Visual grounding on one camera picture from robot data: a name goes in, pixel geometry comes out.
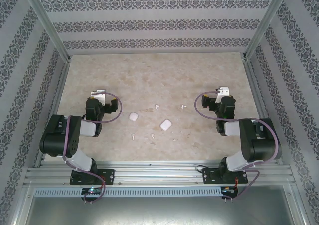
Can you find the large white charging case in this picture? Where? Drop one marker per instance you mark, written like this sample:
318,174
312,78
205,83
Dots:
165,125

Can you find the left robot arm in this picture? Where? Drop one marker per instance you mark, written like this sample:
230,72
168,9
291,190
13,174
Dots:
57,135

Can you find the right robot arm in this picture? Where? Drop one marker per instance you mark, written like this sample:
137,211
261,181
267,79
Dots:
259,145

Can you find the small white charging case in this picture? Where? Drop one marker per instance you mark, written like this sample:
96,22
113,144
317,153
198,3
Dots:
133,116

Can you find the grey metal sheet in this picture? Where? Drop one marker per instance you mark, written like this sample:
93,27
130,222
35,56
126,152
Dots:
159,212

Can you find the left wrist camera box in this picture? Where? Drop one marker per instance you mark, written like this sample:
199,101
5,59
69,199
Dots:
101,94

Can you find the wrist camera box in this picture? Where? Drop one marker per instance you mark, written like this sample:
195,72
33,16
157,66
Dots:
223,91
101,94

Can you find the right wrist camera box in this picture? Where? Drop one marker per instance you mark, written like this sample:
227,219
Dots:
223,91

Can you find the aluminium side rail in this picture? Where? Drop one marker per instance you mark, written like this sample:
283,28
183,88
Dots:
258,90
57,90

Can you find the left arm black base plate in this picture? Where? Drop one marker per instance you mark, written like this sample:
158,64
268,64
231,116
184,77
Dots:
108,176

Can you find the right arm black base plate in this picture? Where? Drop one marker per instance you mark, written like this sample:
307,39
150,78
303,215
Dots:
209,176

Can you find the aluminium mounting rail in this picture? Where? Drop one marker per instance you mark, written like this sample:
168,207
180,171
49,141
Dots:
159,172

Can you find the aluminium frame post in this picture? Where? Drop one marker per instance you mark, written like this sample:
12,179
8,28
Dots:
45,21
268,21

